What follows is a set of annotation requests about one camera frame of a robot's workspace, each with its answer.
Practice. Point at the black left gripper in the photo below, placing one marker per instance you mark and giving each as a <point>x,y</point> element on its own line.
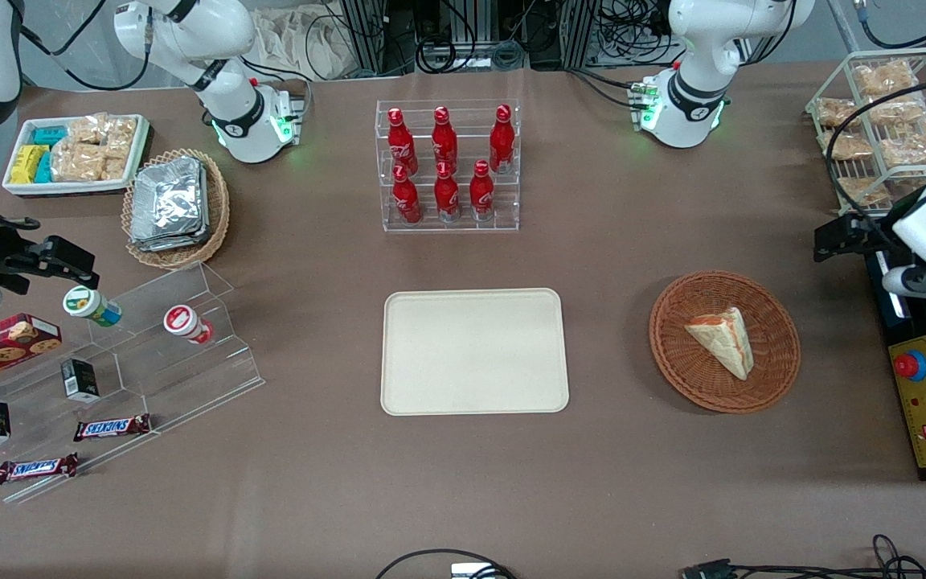
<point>867,234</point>

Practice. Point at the triangular sandwich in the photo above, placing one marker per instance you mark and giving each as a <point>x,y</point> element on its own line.
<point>724,342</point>

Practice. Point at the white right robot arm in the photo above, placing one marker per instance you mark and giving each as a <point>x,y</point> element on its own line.
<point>222,104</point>

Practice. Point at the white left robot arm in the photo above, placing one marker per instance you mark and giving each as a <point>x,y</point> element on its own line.
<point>696,48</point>

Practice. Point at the white rectangular snack tray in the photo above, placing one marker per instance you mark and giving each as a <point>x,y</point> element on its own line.
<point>21,186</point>

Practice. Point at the light tan wicker basket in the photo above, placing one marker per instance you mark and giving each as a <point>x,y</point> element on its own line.
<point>218,209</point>

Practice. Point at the brown round wicker basket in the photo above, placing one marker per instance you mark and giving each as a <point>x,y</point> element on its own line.
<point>688,362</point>

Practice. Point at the beige plastic tray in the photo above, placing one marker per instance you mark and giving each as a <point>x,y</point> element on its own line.
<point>475,354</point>

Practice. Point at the clear bagged pastry snack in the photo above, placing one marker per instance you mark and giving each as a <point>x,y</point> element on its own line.
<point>913,145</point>
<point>897,111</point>
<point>847,145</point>
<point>836,112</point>
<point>863,191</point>
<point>885,78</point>

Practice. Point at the green lid yogurt cup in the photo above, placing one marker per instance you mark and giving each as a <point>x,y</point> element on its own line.
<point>89,305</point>

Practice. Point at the teal snack pack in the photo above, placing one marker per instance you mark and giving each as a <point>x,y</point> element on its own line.
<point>44,167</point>
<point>51,135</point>

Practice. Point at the yellow snack pack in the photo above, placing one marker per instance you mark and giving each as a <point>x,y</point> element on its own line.
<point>26,165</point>

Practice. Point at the clear rice cracker bag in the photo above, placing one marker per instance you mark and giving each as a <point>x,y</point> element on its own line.
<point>114,169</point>
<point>87,130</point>
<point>121,135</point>
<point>77,162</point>

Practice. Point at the silver foil pack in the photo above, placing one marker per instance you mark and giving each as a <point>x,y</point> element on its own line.
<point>174,244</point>
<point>170,197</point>

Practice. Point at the red emergency stop button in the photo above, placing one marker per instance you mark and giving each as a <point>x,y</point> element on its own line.
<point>910,366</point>

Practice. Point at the red lid yogurt cup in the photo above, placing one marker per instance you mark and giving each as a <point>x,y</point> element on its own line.
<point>186,323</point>

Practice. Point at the brown Snickers bar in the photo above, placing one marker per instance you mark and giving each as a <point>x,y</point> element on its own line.
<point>112,427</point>
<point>35,469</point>

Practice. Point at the clear acrylic stepped shelf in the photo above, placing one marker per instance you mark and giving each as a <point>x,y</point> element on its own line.
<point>182,378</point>

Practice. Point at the black yellow control box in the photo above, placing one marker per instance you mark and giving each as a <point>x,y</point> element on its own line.
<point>925,418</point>

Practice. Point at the grey metal strut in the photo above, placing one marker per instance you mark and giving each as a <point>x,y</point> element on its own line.
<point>845,28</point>

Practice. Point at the beige crumpled cloth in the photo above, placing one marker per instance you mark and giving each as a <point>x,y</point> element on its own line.
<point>294,40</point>

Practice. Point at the red cola bottle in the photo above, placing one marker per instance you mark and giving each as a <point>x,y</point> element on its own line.
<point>444,141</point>
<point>481,193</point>
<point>447,197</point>
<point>501,145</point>
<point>407,201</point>
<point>402,149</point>

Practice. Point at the clear acrylic bottle rack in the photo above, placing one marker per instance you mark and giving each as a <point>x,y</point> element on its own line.
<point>463,225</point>

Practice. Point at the small grey device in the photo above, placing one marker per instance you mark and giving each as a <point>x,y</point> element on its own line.
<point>475,572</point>

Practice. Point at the aluminium frame profile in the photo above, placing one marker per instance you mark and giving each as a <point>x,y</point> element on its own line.
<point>364,36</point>
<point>583,32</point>

